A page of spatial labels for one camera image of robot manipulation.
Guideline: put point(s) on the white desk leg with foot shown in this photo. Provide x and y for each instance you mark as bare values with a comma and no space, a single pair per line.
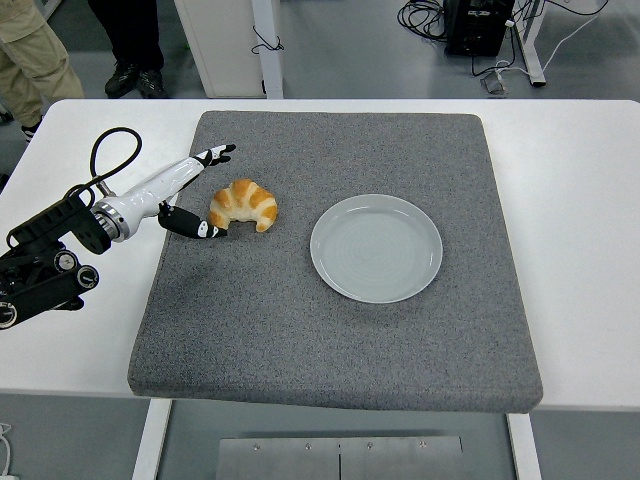
532,45

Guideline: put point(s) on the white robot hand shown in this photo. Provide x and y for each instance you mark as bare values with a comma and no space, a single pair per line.
160,182

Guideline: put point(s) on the white cabinet panel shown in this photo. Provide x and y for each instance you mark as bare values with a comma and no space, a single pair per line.
225,50

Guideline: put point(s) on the person in black trousers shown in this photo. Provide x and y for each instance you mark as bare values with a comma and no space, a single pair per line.
130,30

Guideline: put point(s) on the white table leg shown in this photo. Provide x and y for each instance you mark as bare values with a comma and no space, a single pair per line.
525,450
150,440

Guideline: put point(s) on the clear plastic holder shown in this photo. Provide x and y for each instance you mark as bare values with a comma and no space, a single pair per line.
495,84

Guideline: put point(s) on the black computer tower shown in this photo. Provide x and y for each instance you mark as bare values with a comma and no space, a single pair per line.
475,30

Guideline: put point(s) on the golden croissant bread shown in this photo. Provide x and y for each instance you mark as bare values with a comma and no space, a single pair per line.
240,197

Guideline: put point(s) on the person in beige trousers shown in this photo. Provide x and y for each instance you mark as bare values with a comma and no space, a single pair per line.
30,60

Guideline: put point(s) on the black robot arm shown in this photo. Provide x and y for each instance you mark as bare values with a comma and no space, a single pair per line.
50,225

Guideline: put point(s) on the grey felt mat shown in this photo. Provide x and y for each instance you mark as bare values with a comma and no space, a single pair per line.
300,340

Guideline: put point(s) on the grey round plate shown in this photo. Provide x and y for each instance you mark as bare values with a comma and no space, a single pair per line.
375,250

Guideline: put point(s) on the white desk post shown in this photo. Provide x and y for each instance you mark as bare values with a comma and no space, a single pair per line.
270,75

